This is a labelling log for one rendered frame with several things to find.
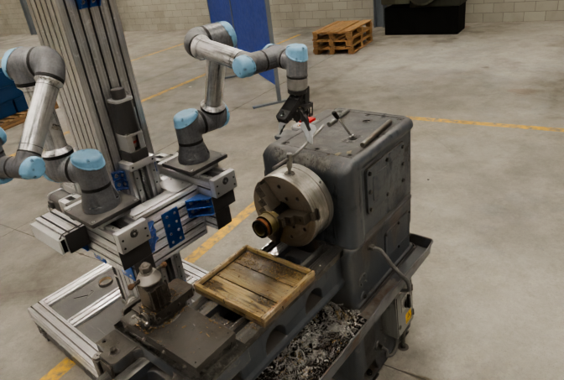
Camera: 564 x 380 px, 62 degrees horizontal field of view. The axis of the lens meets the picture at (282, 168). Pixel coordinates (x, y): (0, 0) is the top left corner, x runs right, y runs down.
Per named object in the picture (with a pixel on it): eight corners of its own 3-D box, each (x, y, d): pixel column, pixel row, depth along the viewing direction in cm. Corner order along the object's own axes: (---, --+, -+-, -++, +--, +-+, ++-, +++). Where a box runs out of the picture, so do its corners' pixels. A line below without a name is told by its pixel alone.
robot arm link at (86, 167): (97, 191, 181) (87, 159, 175) (70, 190, 185) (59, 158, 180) (117, 177, 191) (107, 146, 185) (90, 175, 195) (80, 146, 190)
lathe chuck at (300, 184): (268, 219, 209) (265, 157, 193) (328, 247, 191) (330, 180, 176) (255, 229, 203) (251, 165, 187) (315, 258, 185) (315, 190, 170)
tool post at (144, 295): (160, 293, 159) (154, 268, 155) (174, 300, 155) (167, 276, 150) (142, 305, 154) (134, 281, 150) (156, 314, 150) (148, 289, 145)
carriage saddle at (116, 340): (161, 304, 177) (158, 292, 175) (253, 357, 149) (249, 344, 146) (90, 358, 157) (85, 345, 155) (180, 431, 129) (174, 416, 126)
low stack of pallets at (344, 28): (336, 41, 1034) (335, 20, 1015) (373, 40, 993) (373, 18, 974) (311, 54, 938) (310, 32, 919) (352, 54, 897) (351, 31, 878)
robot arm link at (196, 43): (169, 29, 187) (243, 54, 155) (192, 23, 194) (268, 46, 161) (173, 58, 193) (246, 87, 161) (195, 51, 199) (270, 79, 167)
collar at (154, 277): (151, 268, 155) (149, 261, 154) (166, 276, 150) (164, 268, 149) (131, 282, 150) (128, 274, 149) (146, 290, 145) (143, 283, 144)
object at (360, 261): (345, 294, 298) (335, 171, 261) (416, 322, 269) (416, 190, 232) (286, 356, 258) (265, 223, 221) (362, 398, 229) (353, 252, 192)
